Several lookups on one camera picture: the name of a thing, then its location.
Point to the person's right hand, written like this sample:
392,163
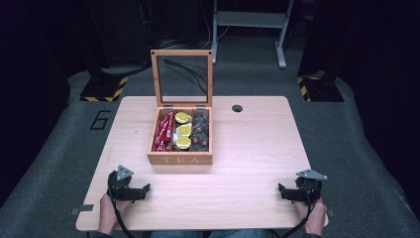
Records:
313,218

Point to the row of dark foil packets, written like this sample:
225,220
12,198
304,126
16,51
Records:
200,132

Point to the black hazard-striped stand base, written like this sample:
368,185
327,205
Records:
104,88
318,89

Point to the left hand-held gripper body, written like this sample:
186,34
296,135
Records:
122,185

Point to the white metal stand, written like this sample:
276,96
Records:
251,19

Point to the person's left hand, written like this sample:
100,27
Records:
109,214

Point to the wooden box with glass lid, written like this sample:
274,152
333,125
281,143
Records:
180,159

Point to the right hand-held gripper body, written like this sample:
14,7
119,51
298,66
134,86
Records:
308,186

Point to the row of red stick packets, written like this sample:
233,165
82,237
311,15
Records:
163,132

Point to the grey tape piece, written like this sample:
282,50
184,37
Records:
82,209
330,212

